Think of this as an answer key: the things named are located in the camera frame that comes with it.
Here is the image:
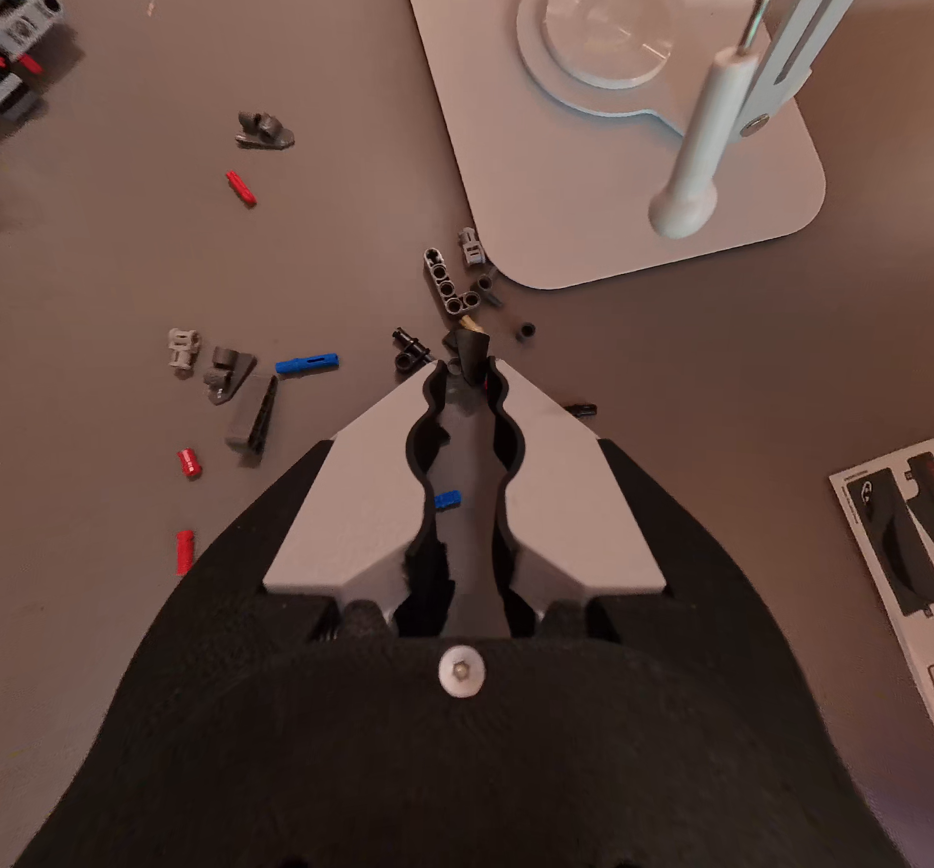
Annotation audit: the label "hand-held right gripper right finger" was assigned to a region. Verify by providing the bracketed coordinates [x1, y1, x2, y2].
[487, 356, 668, 599]

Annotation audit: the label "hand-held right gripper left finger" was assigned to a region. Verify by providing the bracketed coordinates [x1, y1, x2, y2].
[263, 361, 449, 597]

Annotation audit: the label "lego pieces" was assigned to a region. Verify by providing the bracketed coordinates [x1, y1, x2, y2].
[166, 226, 599, 579]

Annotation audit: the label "black curved lego wedge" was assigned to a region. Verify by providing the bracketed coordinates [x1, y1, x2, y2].
[444, 328, 491, 391]

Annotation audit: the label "lego sticker sheet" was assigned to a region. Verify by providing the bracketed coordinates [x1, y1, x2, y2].
[829, 437, 934, 723]

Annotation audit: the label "grey lego connector plate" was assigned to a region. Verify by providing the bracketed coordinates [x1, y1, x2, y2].
[235, 110, 296, 151]

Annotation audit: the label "tray of sorted parts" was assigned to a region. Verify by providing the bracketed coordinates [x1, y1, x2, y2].
[0, 0, 68, 117]

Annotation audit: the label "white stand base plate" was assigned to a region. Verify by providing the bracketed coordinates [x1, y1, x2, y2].
[390, 0, 827, 291]

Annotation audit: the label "metal page holder wire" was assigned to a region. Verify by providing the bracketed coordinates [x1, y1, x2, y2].
[648, 0, 798, 241]

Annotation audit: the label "pale stand bracket with disc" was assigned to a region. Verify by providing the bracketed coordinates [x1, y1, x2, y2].
[514, 0, 796, 146]

